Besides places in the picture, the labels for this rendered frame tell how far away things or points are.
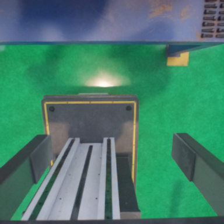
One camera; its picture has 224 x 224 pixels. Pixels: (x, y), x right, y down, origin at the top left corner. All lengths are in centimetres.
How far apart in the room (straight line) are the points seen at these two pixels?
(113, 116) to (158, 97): 54
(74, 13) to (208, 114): 142
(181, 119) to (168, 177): 63
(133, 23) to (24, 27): 50
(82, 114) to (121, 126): 30
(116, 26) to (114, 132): 71
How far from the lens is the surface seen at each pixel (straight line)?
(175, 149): 17
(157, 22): 86
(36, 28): 89
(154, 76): 149
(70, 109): 118
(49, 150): 17
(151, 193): 198
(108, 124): 118
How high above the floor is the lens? 143
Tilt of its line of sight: 75 degrees down
